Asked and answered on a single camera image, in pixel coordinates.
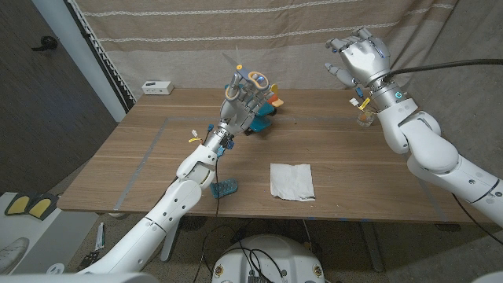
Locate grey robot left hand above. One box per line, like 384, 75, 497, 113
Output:
204, 73, 276, 153

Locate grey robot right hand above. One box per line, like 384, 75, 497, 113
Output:
325, 27, 417, 115

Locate scissors with tan handles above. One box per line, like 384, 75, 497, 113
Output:
222, 46, 271, 101

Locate white tissue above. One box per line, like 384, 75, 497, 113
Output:
269, 162, 317, 202

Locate teal and orange toy airplane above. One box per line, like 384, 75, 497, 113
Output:
245, 83, 285, 137

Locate clear drinking glass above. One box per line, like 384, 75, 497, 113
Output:
356, 109, 376, 127

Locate teal toy flip phone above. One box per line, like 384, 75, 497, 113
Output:
210, 177, 240, 200

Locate white power strip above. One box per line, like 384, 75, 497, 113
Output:
141, 80, 174, 96

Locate beige striped curtain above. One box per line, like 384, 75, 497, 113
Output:
64, 0, 459, 113

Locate white table leg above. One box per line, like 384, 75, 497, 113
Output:
160, 219, 181, 263

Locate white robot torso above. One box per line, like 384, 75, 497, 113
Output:
211, 233, 326, 283

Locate white tube with label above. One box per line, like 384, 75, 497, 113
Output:
95, 222, 106, 252

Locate grey table leg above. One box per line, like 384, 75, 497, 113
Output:
359, 222, 384, 273

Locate dark wooden door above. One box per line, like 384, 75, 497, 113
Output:
0, 0, 119, 196

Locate black floor gadget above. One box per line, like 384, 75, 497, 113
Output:
78, 251, 99, 272

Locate yellow and black foot pedal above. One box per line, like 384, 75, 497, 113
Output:
3, 191, 32, 217
29, 193, 59, 221

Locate white sneaker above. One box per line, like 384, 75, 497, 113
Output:
0, 237, 31, 275

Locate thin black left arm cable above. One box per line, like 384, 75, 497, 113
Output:
192, 156, 222, 283

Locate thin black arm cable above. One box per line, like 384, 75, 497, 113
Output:
451, 193, 503, 247
192, 156, 222, 283

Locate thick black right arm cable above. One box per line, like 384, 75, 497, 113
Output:
383, 58, 503, 82

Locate white door frame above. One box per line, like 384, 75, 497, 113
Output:
31, 0, 129, 123

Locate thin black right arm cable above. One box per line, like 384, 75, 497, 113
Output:
451, 193, 503, 247

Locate black door handle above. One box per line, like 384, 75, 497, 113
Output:
31, 35, 59, 52

